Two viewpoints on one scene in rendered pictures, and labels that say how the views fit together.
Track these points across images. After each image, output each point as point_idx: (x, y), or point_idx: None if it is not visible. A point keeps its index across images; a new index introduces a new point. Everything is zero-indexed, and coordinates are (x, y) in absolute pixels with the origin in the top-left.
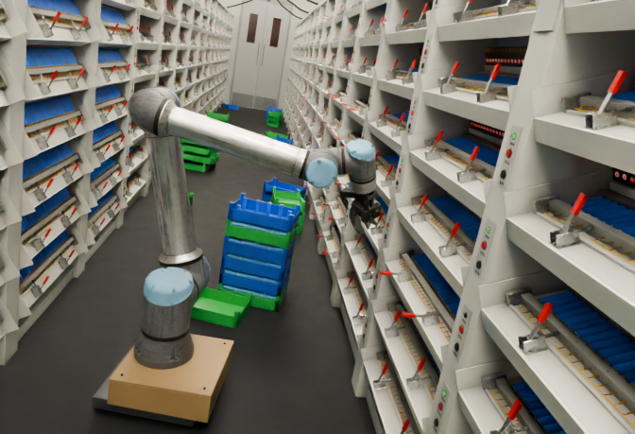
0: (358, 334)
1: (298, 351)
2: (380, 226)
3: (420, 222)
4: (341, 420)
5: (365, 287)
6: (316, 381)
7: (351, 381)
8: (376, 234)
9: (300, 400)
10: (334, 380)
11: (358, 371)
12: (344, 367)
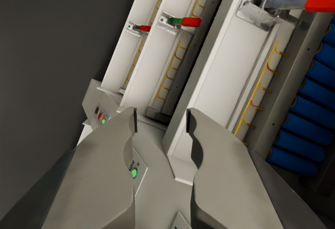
0: (116, 60)
1: None
2: (285, 17)
3: None
4: (44, 135)
5: (142, 57)
6: (42, 68)
7: (90, 79)
8: (245, 26)
9: (1, 98)
10: (69, 72)
11: (88, 103)
12: (97, 52)
